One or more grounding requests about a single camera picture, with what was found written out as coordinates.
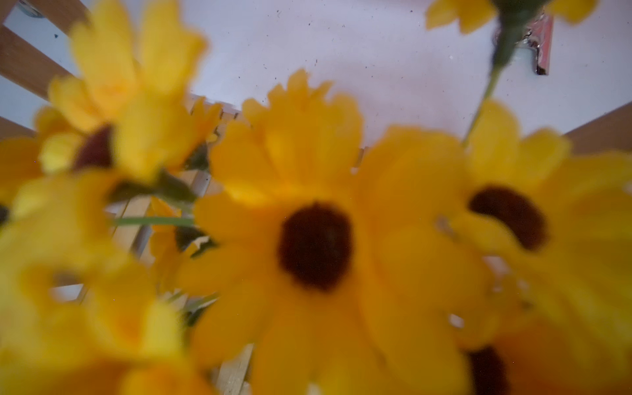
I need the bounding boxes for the sunflower pot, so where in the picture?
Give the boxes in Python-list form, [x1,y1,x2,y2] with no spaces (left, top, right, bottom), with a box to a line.
[0,0,632,395]

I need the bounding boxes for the wooden two-tier shelf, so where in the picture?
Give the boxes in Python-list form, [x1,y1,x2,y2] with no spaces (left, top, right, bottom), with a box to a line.
[0,0,632,395]

